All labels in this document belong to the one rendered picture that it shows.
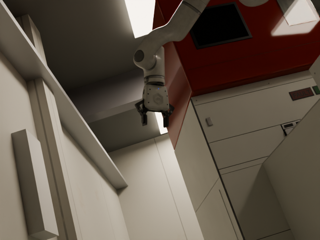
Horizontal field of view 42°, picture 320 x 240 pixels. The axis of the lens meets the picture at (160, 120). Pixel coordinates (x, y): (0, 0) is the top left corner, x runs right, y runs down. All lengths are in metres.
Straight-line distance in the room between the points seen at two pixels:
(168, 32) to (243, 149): 0.65
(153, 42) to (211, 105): 0.53
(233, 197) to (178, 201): 5.39
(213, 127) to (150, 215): 5.36
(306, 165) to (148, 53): 0.70
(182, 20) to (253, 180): 0.75
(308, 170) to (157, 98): 0.61
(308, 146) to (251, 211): 0.45
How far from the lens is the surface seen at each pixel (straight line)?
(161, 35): 1.60
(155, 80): 1.62
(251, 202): 1.84
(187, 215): 7.15
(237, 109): 2.00
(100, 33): 4.57
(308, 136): 1.51
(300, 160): 1.60
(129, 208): 7.27
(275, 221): 1.86
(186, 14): 1.64
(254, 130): 1.97
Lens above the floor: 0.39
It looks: 23 degrees up
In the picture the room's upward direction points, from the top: 19 degrees counter-clockwise
